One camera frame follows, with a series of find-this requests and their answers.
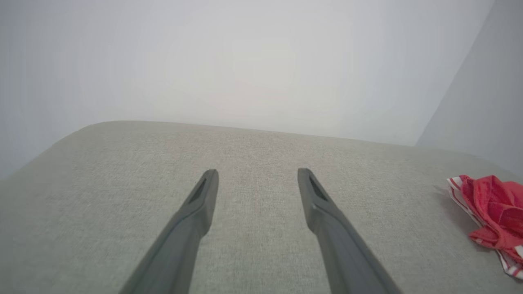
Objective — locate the white board panel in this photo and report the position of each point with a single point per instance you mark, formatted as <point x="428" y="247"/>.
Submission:
<point x="490" y="102"/>

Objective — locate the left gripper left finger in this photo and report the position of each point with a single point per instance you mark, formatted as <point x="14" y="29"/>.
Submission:
<point x="179" y="245"/>

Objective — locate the red and white jersey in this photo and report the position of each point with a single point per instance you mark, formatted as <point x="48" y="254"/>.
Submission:
<point x="494" y="208"/>

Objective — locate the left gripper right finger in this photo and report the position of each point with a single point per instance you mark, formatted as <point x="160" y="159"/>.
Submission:
<point x="343" y="249"/>

